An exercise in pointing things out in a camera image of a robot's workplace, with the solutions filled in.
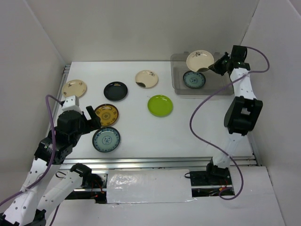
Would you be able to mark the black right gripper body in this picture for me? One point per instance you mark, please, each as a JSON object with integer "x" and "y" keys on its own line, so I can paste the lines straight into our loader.
{"x": 230, "y": 59}

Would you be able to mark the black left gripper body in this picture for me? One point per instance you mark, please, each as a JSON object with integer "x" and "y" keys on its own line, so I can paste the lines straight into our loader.
{"x": 86, "y": 126}

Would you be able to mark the white foil-covered panel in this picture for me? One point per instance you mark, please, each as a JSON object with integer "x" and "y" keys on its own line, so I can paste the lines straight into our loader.
{"x": 148, "y": 186}

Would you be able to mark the blue floral plate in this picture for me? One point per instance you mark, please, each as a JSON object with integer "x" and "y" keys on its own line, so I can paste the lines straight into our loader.
{"x": 106, "y": 139}
{"x": 194, "y": 80}

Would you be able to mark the cream plate with black patch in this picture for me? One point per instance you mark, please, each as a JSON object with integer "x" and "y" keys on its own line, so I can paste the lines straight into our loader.
{"x": 146, "y": 79}

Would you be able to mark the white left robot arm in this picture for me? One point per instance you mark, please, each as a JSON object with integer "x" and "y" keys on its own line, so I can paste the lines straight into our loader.
{"x": 32, "y": 206}

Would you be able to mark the lime green plate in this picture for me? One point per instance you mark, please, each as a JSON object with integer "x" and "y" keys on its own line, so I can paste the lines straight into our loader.
{"x": 160, "y": 105}

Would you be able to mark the yellow patterned plate brown rim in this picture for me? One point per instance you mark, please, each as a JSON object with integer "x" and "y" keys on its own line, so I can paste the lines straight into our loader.
{"x": 107, "y": 113}

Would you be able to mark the clear plastic bin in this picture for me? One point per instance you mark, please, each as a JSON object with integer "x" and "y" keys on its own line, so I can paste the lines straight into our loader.
{"x": 214, "y": 81}

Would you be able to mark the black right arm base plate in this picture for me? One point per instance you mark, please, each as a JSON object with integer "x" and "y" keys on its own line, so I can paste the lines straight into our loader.
{"x": 200, "y": 179}

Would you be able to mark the cream plate with brown motifs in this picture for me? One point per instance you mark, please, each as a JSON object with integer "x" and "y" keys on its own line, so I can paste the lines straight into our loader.
{"x": 74, "y": 88}

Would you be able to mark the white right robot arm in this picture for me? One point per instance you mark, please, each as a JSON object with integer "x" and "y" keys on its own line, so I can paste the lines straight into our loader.
{"x": 243, "y": 112}

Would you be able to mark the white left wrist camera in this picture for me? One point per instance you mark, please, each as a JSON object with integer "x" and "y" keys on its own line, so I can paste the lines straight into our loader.
{"x": 71, "y": 103}

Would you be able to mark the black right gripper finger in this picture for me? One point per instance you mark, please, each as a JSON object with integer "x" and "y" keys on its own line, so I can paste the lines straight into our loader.
{"x": 218, "y": 69}
{"x": 221, "y": 62}

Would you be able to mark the black glossy plate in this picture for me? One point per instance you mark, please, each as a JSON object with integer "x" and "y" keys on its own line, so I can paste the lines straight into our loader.
{"x": 115, "y": 91}

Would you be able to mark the aluminium front rail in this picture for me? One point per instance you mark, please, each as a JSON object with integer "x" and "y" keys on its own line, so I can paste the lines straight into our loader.
{"x": 138, "y": 163}

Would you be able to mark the cream plate with green patch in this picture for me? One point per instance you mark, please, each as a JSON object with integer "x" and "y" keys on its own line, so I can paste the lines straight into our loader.
{"x": 199, "y": 61}

